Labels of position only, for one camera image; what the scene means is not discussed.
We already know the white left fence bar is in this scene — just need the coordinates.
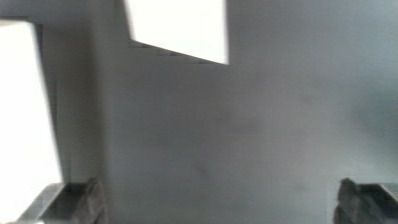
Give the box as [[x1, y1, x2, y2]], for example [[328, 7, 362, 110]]
[[0, 20, 61, 224]]

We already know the white marker sheet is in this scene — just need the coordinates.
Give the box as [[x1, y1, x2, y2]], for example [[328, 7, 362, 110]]
[[122, 0, 228, 64]]

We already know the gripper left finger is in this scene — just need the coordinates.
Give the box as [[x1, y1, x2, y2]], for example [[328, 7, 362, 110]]
[[15, 178, 108, 224]]

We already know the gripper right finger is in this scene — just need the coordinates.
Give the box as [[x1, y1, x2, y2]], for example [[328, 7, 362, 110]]
[[331, 178, 398, 224]]

